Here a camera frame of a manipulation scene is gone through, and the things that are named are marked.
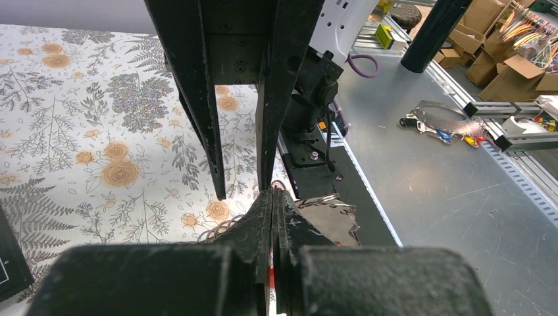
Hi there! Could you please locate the aluminium extrusion frame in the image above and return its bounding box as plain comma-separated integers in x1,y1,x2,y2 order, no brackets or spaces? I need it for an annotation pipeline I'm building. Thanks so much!
463,95,557,151

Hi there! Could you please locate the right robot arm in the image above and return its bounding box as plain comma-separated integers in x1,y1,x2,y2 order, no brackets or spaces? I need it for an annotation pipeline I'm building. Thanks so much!
145,1,376,199

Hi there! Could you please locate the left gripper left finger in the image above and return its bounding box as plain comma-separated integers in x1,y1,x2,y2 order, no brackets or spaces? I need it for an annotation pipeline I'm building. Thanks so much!
28,190,273,315

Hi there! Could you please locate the black grey checkerboard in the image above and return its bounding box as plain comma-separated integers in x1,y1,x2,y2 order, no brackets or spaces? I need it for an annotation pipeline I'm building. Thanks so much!
1,209,34,302

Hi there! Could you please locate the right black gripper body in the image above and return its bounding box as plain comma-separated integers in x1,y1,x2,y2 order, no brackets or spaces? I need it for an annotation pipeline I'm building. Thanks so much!
199,0,278,85

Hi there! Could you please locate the green yellow small box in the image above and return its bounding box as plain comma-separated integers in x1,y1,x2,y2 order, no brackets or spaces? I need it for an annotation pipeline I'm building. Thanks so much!
374,23,407,51

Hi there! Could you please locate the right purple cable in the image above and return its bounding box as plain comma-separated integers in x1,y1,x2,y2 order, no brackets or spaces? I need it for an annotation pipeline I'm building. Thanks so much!
347,53,380,80

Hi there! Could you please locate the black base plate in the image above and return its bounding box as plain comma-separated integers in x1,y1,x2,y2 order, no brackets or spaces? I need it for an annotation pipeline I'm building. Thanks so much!
278,126,402,246

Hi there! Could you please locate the cardboard boxes pile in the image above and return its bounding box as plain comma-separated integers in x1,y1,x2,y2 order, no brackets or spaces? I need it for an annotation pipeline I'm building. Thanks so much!
434,1,557,101

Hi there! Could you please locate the black cylinder bottle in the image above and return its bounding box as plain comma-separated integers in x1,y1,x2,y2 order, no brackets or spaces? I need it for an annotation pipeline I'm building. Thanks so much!
401,0,472,74

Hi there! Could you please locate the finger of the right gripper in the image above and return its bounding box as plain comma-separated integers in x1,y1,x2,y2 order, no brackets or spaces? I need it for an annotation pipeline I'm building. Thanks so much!
255,1,324,190
145,1,226,200

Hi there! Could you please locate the floral table mat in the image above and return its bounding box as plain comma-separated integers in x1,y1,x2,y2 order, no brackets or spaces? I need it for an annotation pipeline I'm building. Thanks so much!
0,24,297,316

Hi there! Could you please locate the key bunch on bench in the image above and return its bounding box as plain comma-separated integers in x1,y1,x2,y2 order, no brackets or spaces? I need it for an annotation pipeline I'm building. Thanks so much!
399,100,487,148

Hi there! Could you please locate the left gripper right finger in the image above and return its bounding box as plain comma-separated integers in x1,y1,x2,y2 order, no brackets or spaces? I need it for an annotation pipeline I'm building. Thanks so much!
272,189,493,315

